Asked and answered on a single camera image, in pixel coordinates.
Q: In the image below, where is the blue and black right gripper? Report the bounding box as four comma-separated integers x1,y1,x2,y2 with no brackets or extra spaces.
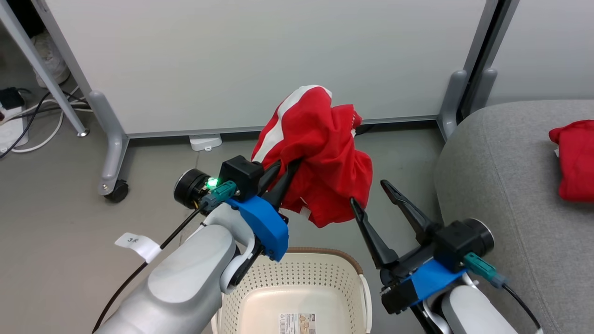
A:
349,180,467,316

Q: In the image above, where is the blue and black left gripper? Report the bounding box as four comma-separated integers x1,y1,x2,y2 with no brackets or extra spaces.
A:
226,158,303,263

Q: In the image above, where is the red garment with white stripes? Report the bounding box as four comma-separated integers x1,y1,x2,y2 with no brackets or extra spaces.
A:
252,84,374,229

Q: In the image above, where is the plain red garment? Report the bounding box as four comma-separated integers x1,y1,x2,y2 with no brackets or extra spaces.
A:
549,119,594,204

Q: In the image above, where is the grey fabric sofa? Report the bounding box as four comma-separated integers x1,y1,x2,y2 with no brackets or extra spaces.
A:
433,99,594,334

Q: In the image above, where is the white power adapter box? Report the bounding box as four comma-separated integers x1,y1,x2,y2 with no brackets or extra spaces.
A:
189,134,223,152

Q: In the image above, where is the beige perforated laundry basket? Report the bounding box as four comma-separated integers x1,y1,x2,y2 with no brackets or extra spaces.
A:
211,247,373,334

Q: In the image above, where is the large white partition panel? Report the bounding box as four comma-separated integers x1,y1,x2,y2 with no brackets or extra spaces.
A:
32,0,499,139

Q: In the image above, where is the printed basket bottom label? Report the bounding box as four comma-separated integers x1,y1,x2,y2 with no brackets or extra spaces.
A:
278,313,316,334

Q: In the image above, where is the black caster wheel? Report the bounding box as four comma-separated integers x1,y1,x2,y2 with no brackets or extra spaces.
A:
104,180,130,204

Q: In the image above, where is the grey partition leg with caster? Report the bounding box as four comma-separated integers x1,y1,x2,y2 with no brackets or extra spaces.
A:
88,90,130,204

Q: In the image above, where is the narrow white partition panel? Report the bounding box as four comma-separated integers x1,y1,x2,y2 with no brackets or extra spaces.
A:
486,0,594,106

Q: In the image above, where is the white shoe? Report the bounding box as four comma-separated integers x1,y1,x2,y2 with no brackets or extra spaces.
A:
32,31,71,89

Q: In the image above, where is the grey metal table leg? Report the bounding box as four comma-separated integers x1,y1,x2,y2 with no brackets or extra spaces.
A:
0,0,90,138

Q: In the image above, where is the white power strip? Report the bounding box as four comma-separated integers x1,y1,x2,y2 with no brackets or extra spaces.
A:
0,106,30,155

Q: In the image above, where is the black plug adapter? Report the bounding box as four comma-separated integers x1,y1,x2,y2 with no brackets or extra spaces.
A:
0,87,26,111

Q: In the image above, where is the teal left camera connector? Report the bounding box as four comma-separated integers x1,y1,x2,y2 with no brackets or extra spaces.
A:
200,180,238,210

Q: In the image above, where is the teal camera connector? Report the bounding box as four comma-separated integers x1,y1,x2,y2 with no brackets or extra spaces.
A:
463,252,507,289
200,180,238,210

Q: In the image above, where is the teal right camera connector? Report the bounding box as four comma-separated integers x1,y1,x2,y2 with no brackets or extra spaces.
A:
463,252,507,289

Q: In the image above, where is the white paper cable tag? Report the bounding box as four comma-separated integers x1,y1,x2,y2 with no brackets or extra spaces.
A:
114,232,162,263

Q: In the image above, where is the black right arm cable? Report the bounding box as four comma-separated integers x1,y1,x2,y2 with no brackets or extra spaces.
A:
503,283,544,333

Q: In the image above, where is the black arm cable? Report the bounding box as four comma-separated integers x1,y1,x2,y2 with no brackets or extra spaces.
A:
503,283,544,333
92,204,207,334

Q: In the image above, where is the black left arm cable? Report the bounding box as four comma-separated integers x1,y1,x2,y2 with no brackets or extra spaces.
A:
92,204,207,334

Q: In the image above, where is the white floor cable by table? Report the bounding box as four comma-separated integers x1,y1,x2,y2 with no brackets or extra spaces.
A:
8,98,92,154

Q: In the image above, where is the black floor cable by table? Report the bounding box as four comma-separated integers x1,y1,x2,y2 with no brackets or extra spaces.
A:
0,86,90,159

